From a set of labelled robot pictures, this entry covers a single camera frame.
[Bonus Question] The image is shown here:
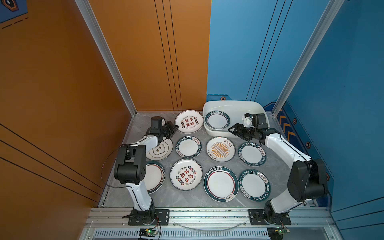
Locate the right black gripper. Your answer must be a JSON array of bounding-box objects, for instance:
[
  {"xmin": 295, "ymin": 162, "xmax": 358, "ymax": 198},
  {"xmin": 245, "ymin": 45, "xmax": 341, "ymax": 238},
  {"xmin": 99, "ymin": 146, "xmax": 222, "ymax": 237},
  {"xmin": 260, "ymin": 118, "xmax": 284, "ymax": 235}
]
[{"xmin": 227, "ymin": 123, "xmax": 258, "ymax": 141}]

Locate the red character plate back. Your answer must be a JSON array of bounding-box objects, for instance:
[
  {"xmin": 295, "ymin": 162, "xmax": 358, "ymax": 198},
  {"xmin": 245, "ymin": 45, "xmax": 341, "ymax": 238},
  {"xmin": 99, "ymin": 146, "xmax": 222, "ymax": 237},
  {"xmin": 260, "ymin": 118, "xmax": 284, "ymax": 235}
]
[{"xmin": 175, "ymin": 110, "xmax": 204, "ymax": 134}]

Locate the red character plate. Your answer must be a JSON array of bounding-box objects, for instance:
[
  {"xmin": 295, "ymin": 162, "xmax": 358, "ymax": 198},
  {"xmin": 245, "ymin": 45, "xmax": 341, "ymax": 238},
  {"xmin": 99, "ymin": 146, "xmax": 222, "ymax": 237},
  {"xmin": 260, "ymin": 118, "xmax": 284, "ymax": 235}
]
[
  {"xmin": 175, "ymin": 110, "xmax": 204, "ymax": 134},
  {"xmin": 170, "ymin": 159, "xmax": 203, "ymax": 191}
]

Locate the green lettered rim plate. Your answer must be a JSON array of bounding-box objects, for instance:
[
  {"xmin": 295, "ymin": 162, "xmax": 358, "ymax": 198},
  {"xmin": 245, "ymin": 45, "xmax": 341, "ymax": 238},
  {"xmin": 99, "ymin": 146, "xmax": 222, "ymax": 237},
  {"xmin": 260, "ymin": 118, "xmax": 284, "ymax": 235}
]
[{"xmin": 175, "ymin": 136, "xmax": 202, "ymax": 159}]

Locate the orange sunburst plate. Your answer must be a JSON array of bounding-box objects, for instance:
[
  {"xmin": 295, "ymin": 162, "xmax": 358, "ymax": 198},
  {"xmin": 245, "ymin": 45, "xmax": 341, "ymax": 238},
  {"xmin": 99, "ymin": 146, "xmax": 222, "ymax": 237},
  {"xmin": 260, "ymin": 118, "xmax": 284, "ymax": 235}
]
[{"xmin": 206, "ymin": 137, "xmax": 236, "ymax": 162}]

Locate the white plastic bin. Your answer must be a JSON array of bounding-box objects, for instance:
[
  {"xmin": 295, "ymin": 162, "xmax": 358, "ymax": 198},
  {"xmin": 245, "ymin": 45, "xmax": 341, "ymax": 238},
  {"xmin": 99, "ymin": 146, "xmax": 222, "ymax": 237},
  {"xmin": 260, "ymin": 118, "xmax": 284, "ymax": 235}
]
[{"xmin": 203, "ymin": 101, "xmax": 266, "ymax": 139}]

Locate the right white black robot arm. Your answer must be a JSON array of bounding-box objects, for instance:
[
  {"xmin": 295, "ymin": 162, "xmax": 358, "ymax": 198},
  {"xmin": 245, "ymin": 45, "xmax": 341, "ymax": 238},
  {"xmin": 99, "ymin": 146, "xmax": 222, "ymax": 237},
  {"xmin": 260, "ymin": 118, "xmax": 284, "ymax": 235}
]
[{"xmin": 228, "ymin": 113, "xmax": 328, "ymax": 225}]

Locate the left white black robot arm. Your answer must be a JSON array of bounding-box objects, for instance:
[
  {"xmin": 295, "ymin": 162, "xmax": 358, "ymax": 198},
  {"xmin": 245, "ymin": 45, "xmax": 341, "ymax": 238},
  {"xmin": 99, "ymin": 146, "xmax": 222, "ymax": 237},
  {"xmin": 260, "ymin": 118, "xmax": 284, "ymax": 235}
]
[{"xmin": 114, "ymin": 116, "xmax": 179, "ymax": 225}]

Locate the cloud pattern white plate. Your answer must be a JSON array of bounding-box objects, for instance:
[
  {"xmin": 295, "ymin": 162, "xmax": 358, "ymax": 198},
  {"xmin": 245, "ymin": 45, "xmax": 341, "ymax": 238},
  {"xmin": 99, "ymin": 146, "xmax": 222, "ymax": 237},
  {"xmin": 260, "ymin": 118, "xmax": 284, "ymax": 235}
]
[{"xmin": 146, "ymin": 137, "xmax": 173, "ymax": 161}]

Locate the green lettered plate right middle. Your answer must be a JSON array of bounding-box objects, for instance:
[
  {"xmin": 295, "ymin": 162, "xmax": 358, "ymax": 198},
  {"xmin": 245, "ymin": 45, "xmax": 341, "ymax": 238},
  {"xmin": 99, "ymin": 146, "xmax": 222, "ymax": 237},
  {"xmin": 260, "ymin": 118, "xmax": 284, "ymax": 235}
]
[{"xmin": 238, "ymin": 142, "xmax": 267, "ymax": 167}]

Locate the red character plate front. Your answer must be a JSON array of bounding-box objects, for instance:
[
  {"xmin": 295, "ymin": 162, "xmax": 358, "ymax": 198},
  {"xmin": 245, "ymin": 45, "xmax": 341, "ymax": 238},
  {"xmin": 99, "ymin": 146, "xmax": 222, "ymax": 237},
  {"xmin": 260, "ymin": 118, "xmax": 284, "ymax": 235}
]
[{"xmin": 170, "ymin": 159, "xmax": 203, "ymax": 191}]

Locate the green red rim plate front-left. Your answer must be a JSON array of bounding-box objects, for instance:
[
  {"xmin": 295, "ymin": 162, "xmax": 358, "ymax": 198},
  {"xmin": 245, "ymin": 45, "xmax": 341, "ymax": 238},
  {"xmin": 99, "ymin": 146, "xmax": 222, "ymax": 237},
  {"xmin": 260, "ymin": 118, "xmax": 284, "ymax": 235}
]
[{"xmin": 144, "ymin": 161, "xmax": 166, "ymax": 194}]

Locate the green lettered plate front right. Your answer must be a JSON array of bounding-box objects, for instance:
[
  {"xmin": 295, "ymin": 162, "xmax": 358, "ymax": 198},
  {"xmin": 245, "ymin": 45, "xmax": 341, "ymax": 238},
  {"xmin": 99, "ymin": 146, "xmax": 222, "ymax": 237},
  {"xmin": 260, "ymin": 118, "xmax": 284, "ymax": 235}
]
[{"xmin": 239, "ymin": 169, "xmax": 272, "ymax": 202}]

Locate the large green rim plate front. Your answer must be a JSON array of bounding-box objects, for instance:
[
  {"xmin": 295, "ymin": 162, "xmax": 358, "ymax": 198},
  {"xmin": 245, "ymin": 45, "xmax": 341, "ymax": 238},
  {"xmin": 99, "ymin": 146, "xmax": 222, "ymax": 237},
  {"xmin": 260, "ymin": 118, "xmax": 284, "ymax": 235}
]
[{"xmin": 204, "ymin": 166, "xmax": 240, "ymax": 203}]

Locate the left green circuit board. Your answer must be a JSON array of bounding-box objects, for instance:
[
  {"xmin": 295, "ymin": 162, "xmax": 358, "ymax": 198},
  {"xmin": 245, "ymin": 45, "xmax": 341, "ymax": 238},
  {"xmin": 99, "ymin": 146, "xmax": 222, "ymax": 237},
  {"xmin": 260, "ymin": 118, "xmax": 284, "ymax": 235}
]
[{"xmin": 138, "ymin": 229, "xmax": 160, "ymax": 240}]

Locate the right circuit board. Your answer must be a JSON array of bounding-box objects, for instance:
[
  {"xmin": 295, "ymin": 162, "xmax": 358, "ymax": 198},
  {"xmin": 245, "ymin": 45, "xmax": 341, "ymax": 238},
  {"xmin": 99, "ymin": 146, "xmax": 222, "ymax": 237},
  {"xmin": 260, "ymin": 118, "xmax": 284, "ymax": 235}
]
[{"xmin": 267, "ymin": 228, "xmax": 291, "ymax": 240}]

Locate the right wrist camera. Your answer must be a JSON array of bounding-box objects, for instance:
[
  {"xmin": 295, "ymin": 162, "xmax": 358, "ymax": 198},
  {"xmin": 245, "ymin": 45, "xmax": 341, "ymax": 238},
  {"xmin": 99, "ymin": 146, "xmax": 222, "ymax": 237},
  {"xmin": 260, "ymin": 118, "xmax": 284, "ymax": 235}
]
[{"xmin": 242, "ymin": 113, "xmax": 253, "ymax": 128}]

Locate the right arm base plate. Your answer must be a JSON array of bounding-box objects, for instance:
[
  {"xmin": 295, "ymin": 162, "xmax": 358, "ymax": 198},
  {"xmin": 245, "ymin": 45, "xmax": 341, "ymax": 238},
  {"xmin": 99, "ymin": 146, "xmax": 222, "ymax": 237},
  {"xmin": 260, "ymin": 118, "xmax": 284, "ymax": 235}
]
[{"xmin": 248, "ymin": 209, "xmax": 292, "ymax": 226}]

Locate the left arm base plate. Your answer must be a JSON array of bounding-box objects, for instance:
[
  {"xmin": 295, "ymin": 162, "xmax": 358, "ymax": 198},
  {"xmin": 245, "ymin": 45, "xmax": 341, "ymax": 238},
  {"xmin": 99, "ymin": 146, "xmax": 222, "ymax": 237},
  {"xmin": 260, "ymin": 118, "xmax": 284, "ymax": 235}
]
[{"xmin": 128, "ymin": 209, "xmax": 170, "ymax": 226}]

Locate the aluminium front rail frame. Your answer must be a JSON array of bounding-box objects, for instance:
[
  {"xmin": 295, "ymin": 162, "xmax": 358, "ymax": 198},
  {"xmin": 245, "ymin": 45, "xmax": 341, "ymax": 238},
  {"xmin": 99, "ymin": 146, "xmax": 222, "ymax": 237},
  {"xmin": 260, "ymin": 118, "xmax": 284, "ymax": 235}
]
[{"xmin": 80, "ymin": 207, "xmax": 343, "ymax": 240}]

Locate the left aluminium corner post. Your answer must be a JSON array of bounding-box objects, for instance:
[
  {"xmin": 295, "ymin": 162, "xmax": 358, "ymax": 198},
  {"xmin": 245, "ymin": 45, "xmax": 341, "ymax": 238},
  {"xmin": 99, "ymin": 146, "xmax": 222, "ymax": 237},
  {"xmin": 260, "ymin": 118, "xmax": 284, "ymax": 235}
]
[{"xmin": 75, "ymin": 0, "xmax": 137, "ymax": 117}]

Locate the aluminium corner post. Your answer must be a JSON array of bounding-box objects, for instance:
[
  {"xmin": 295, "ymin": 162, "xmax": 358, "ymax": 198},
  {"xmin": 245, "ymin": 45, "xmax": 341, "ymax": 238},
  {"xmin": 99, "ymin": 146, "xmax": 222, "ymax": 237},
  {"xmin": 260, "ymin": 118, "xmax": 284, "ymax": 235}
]
[
  {"xmin": 272, "ymin": 0, "xmax": 345, "ymax": 118},
  {"xmin": 75, "ymin": 0, "xmax": 137, "ymax": 117}
]

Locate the right aluminium corner post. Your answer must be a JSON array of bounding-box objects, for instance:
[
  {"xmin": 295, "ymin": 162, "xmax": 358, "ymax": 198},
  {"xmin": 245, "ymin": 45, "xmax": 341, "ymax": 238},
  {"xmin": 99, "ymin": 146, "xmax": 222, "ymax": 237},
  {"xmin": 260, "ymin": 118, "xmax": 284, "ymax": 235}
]
[{"xmin": 272, "ymin": 0, "xmax": 345, "ymax": 118}]

